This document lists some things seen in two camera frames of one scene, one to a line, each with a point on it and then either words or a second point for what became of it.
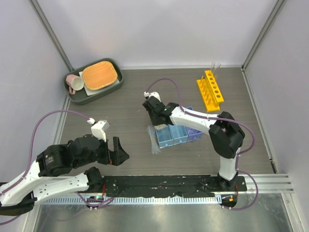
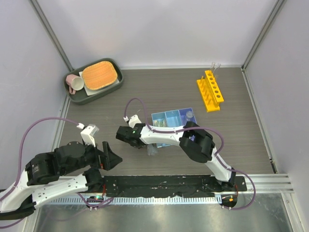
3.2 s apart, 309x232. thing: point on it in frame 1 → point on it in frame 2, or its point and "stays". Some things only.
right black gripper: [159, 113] → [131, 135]
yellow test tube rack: [210, 92] stays
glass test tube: [218, 65] stays
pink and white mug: [75, 82] stays
